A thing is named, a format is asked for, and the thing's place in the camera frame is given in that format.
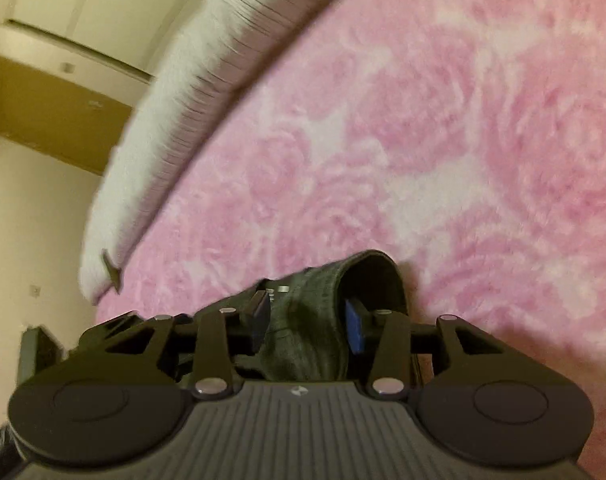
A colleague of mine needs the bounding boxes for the dark grey jeans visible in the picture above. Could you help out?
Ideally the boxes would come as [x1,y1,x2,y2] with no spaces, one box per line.
[192,249,409,384]

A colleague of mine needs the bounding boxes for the black smartphone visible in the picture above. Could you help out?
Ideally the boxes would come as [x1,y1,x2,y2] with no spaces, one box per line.
[102,250,122,294]

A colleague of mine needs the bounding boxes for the pink rose blanket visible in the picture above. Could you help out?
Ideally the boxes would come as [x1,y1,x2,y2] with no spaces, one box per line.
[97,0,606,479]

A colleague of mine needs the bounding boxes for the brown wooden door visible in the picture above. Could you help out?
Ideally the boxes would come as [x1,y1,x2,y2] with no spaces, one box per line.
[0,56,132,174]

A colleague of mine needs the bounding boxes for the white striped duvet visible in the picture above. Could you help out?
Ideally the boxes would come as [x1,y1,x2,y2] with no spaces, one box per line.
[79,0,331,304]

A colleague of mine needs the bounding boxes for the cream sliding wardrobe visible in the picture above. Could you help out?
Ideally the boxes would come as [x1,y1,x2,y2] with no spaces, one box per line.
[9,0,201,75]

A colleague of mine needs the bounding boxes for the wall light switch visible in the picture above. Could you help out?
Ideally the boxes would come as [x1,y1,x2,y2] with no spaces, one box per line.
[61,63,76,74]

